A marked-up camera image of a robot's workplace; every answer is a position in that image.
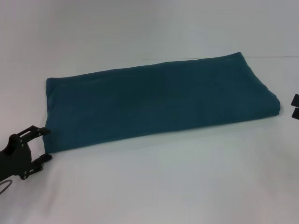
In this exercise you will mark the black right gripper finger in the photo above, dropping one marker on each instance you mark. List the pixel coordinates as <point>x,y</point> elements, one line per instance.
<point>296,100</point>
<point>296,114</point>

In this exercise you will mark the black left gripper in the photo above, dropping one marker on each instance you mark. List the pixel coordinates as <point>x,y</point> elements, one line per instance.
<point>16,154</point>

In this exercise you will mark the blue short-sleeved shirt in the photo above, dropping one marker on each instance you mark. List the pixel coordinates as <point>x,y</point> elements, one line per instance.
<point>151,105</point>

